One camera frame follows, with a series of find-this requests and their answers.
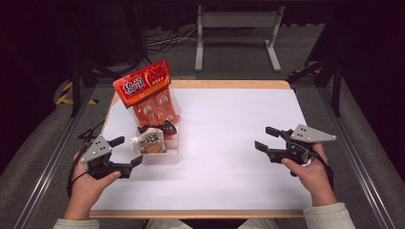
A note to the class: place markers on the large orange snack packet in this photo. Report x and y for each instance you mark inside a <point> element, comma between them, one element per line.
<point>143,86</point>

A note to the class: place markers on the small red black packet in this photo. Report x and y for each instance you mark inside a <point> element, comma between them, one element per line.
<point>165,127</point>

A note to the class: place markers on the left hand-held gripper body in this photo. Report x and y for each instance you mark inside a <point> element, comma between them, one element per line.
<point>97,149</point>

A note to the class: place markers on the white metal stand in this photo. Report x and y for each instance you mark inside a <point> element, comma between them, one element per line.
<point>237,19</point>

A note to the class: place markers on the spouted sauce pouch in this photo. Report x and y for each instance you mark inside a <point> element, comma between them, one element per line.
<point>149,143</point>

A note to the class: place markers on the aluminium rail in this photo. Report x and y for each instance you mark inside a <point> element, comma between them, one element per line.
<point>47,171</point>
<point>366,184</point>

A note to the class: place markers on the person's right hand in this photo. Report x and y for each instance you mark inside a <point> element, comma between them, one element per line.
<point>313,178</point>

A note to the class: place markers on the black tripod stand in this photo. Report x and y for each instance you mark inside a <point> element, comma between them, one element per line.
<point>336,79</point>
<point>75,82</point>

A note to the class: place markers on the clear plastic container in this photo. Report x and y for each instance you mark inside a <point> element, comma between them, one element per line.
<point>173,149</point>

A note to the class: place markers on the person's left hand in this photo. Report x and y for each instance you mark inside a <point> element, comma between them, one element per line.
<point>86,191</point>

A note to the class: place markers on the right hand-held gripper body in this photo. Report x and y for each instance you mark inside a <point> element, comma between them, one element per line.
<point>310,135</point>

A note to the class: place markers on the white paper sheet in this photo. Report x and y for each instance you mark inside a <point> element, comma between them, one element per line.
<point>223,127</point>

